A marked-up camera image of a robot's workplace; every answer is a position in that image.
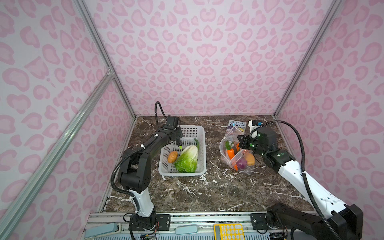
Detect clear zip top bag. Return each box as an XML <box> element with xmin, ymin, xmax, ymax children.
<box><xmin>220</xmin><ymin>123</ymin><xmax>256</xmax><ymax>175</ymax></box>

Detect orange toy carrot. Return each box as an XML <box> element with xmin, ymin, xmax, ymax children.
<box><xmin>225</xmin><ymin>141</ymin><xmax>236</xmax><ymax>160</ymax></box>

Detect green white toy cabbage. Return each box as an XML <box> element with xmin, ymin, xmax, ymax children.
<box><xmin>175</xmin><ymin>145</ymin><xmax>199</xmax><ymax>173</ymax></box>

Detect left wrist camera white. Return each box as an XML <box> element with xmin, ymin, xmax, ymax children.
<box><xmin>166</xmin><ymin>116</ymin><xmax>180</xmax><ymax>129</ymax></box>

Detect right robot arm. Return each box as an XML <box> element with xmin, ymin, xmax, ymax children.
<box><xmin>238</xmin><ymin>126</ymin><xmax>364</xmax><ymax>240</ymax></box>

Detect Treehouse paperback book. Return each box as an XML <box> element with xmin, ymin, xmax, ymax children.
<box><xmin>226</xmin><ymin>120</ymin><xmax>247</xmax><ymax>133</ymax></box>

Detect dark toy eggplant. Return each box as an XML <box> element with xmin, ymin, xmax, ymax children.
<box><xmin>194</xmin><ymin>138</ymin><xmax>200</xmax><ymax>151</ymax></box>

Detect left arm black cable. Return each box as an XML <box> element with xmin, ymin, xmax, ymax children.
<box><xmin>110</xmin><ymin>101</ymin><xmax>169</xmax><ymax>197</ymax></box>

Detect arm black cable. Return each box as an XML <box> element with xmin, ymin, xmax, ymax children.
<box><xmin>110</xmin><ymin>101</ymin><xmax>169</xmax><ymax>197</ymax></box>
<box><xmin>248</xmin><ymin>119</ymin><xmax>343</xmax><ymax>240</ymax></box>

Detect aluminium frame strut left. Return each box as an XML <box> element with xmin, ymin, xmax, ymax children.
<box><xmin>1</xmin><ymin>71</ymin><xmax>114</xmax><ymax>240</ymax></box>

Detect purple toy onion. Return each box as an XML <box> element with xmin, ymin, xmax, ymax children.
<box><xmin>236</xmin><ymin>158</ymin><xmax>248</xmax><ymax>170</ymax></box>

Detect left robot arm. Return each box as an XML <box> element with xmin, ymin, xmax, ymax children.
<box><xmin>110</xmin><ymin>116</ymin><xmax>183</xmax><ymax>232</ymax></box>

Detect white perforated plastic basket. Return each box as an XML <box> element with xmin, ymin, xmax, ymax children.
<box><xmin>159</xmin><ymin>125</ymin><xmax>207</xmax><ymax>177</ymax></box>

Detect yellow calculator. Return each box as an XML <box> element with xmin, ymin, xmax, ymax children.
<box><xmin>214</xmin><ymin>224</ymin><xmax>245</xmax><ymax>240</ymax></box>

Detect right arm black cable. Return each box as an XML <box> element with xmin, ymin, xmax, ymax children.
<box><xmin>248</xmin><ymin>119</ymin><xmax>343</xmax><ymax>240</ymax></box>

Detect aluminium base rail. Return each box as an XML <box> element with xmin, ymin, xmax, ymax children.
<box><xmin>81</xmin><ymin>212</ymin><xmax>291</xmax><ymax>240</ymax></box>

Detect yellow toy potato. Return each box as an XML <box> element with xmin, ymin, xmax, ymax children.
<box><xmin>243</xmin><ymin>153</ymin><xmax>256</xmax><ymax>166</ymax></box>
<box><xmin>168</xmin><ymin>151</ymin><xmax>178</xmax><ymax>164</ymax></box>

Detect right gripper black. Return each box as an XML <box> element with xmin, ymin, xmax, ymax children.
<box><xmin>235</xmin><ymin>133</ymin><xmax>268</xmax><ymax>157</ymax></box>

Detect light blue oval case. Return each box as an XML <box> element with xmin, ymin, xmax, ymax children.
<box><xmin>175</xmin><ymin>225</ymin><xmax>199</xmax><ymax>235</ymax></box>

